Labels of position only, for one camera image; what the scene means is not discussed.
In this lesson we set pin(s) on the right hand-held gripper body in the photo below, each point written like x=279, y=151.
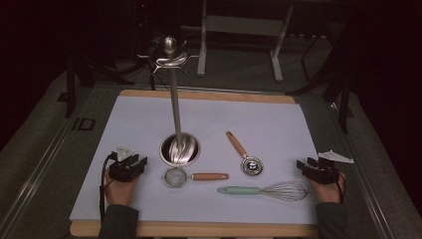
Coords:
x=325, y=174

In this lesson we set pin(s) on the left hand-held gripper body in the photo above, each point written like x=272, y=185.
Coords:
x=122, y=171

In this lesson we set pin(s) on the steel utensil stand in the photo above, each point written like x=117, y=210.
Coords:
x=175, y=109

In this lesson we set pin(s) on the person's right hand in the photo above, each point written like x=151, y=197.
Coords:
x=328, y=194

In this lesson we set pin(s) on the person's left hand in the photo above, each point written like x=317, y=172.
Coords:
x=119, y=194

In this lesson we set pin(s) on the white table mat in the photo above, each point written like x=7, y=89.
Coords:
x=265, y=116

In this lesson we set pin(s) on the black floor stand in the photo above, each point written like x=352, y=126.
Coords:
x=70, y=86
x=345, y=99

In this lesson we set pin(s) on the metal floor rail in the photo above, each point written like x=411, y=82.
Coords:
x=36, y=179
x=365, y=186

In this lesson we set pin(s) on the grey metal frame stand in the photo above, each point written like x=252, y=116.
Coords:
x=242, y=26

